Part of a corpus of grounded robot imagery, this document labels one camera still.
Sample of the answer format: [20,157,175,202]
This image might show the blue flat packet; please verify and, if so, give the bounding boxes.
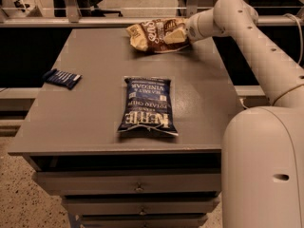
[43,68,82,90]

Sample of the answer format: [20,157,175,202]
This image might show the middle drawer knob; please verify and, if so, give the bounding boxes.
[139,209,147,216]

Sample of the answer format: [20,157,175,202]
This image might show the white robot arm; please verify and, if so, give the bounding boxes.
[164,0,304,228]

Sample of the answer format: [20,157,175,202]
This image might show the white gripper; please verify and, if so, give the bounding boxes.
[163,10,215,45]

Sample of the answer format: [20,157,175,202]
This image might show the metal railing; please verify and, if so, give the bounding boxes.
[1,0,303,28]

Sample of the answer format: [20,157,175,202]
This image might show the drawer knob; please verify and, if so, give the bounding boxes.
[134,183,143,192]
[139,209,147,216]

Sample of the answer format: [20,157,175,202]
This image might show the brown chip bag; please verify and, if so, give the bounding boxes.
[126,18,189,53]

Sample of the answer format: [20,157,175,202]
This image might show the white cable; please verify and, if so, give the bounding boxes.
[283,12,304,66]

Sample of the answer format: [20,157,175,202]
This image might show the blue kettle chip bag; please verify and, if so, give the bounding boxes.
[118,77,178,136]

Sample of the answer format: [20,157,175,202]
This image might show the grey drawer cabinet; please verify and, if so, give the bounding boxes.
[9,28,241,228]

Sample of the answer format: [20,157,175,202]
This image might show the top drawer knob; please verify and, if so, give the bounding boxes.
[134,183,143,192]

